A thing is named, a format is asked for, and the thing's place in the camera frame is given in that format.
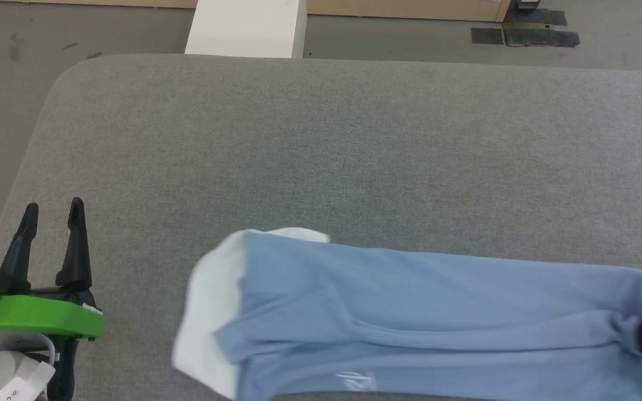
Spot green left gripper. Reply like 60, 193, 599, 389
0, 197, 105, 401

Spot dark backdrop base plate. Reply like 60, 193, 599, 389
504, 0, 568, 26

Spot light blue garment white lining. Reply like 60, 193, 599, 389
172, 227, 642, 401

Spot small dark floor plate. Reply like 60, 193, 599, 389
471, 27, 504, 45

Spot large dark floor plate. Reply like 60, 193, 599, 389
503, 23, 581, 48

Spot white rectangular box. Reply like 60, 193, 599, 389
185, 0, 307, 59

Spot white paper label tag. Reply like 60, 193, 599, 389
0, 362, 57, 401

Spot grey fabric covered work surface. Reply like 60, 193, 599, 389
0, 54, 642, 401

